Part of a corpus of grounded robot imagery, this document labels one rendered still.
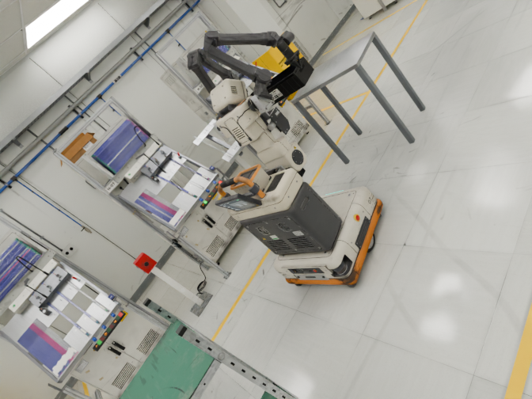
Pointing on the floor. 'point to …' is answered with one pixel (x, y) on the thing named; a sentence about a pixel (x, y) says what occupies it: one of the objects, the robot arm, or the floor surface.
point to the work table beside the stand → (332, 69)
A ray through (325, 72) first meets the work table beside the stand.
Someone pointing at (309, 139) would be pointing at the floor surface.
